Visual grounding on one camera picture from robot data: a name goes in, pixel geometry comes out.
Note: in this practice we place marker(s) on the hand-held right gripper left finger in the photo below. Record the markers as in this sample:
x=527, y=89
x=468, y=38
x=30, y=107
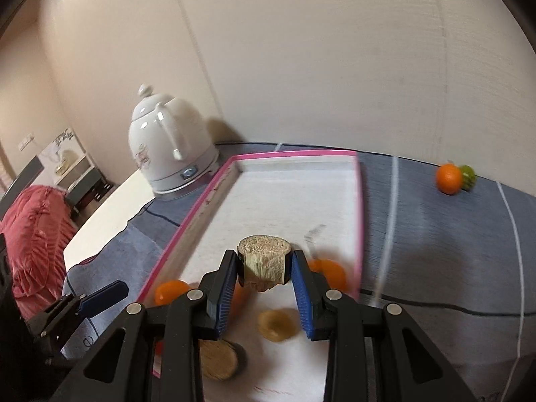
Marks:
x=226, y=297

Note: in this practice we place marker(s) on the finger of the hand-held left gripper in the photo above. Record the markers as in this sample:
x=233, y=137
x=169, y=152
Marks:
x=104, y=295

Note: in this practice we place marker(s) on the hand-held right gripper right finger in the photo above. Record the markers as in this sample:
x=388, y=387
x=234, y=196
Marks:
x=303, y=297

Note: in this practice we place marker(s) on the brown kiwi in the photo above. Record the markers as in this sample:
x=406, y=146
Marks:
x=276, y=322

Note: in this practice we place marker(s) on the large orange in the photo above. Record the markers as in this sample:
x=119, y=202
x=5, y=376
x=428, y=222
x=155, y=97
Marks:
x=171, y=292

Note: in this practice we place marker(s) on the pink rimmed white tray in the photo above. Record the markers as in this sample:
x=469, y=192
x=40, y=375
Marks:
x=284, y=201

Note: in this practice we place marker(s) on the small tangerine with stem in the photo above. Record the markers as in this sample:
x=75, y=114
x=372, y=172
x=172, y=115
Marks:
x=331, y=274

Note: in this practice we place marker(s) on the red ruffled blanket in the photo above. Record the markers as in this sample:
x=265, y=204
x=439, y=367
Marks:
x=33, y=234

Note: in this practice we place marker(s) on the white and grey nightstand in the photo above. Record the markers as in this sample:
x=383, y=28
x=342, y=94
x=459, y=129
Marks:
x=79, y=176

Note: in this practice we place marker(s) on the blue-grey printed tablecloth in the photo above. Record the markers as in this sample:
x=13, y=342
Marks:
x=418, y=251

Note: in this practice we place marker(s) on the dark headboard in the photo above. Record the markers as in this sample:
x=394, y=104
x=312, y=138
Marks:
x=21, y=180

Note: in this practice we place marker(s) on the white electric kettle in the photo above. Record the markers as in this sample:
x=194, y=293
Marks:
x=159, y=142

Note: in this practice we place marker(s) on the medium orange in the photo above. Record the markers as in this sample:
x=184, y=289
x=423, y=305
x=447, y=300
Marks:
x=449, y=179

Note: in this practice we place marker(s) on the green tomato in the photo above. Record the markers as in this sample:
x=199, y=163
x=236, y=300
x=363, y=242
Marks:
x=470, y=176

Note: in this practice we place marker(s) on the wall socket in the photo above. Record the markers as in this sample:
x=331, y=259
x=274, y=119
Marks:
x=26, y=141

